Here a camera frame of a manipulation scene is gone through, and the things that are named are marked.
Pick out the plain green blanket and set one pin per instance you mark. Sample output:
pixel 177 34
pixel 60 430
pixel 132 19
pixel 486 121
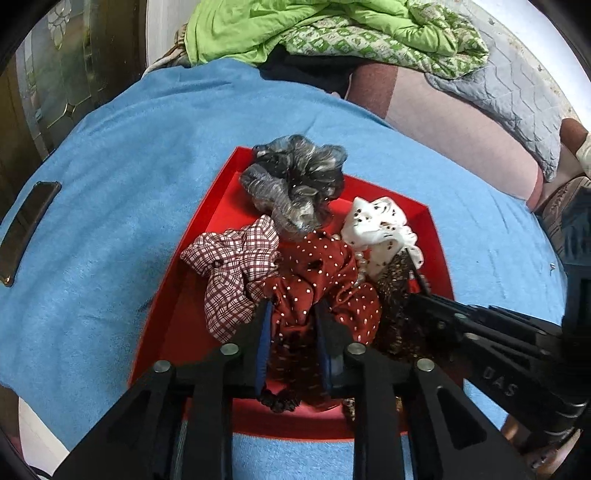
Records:
pixel 258 27

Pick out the green patterned quilt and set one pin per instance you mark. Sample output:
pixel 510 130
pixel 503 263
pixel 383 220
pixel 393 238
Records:
pixel 378 44

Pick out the dark glittery hair clip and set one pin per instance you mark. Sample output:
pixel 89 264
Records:
pixel 397 300

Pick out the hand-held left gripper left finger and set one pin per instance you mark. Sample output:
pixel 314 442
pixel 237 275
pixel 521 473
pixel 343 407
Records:
pixel 263 350

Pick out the black smartphone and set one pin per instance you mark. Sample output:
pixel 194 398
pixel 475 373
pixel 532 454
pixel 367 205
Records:
pixel 25 230

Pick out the beige striped cloth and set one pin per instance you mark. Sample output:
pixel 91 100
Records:
pixel 168 53

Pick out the red box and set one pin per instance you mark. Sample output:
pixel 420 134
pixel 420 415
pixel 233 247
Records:
pixel 203 258

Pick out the red white plaid scrunchie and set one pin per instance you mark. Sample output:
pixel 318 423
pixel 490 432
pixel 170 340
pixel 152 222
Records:
pixel 226 267

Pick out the grey sheer scrunchie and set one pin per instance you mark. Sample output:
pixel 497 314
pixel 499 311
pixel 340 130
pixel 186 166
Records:
pixel 295 180

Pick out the person's right hand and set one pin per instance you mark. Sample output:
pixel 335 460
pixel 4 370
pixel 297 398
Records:
pixel 535 447

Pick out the white dotted scrunchie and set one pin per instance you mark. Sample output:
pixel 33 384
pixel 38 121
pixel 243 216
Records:
pixel 374 226

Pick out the white crumpled cloth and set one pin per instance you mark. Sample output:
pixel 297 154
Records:
pixel 585 154

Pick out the brown cushion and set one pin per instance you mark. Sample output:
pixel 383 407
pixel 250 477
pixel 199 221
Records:
pixel 572 136

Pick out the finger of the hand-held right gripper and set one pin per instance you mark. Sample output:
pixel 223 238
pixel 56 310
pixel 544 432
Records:
pixel 485 318
pixel 508 383

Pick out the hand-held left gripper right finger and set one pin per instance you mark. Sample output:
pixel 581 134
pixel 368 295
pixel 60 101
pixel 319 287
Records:
pixel 327 364

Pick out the blue blanket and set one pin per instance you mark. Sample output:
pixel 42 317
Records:
pixel 101 184

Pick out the red polka dot scrunchie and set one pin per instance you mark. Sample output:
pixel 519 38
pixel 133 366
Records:
pixel 314 272

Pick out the wooden door with glass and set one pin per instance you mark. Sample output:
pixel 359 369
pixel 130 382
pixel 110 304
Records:
pixel 69 83

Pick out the pink bolster pillow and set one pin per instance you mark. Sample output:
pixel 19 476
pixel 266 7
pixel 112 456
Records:
pixel 438 124

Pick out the grey quilted blanket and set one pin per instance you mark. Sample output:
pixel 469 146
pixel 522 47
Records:
pixel 512 101

